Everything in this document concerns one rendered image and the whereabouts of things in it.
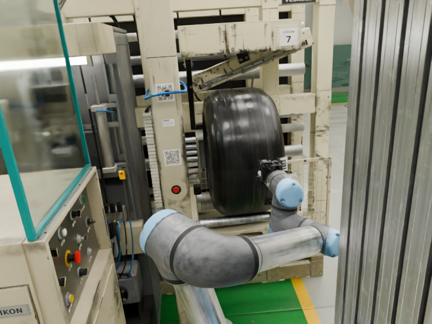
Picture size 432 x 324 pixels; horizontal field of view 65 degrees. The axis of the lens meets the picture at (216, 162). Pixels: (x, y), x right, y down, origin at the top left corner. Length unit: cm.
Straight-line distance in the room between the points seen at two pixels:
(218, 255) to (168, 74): 98
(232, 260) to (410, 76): 43
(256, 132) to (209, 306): 74
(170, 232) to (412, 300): 44
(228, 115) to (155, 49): 40
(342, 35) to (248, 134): 1023
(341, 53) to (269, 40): 968
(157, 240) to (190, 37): 120
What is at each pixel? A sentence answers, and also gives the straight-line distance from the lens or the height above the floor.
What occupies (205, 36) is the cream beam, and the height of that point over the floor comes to 173.
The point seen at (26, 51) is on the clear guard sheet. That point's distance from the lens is 106.
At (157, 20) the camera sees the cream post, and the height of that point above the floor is 179.
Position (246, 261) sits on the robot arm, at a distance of 68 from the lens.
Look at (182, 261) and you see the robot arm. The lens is 67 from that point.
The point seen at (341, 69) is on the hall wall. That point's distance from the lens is 1147.
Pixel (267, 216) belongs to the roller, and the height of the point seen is 91.
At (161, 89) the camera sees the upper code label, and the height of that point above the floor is 153.
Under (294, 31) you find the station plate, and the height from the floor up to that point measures 172.
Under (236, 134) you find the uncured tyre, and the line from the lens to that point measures 136.
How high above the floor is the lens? 169
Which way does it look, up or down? 19 degrees down
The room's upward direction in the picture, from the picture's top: 4 degrees counter-clockwise
